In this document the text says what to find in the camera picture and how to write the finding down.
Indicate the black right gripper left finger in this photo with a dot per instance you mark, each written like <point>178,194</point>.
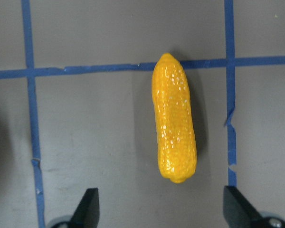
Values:
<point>86,214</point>

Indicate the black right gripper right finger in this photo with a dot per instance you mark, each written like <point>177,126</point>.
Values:
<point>238,212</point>

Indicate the yellow toy corn cob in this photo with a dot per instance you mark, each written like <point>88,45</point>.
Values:
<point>177,150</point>

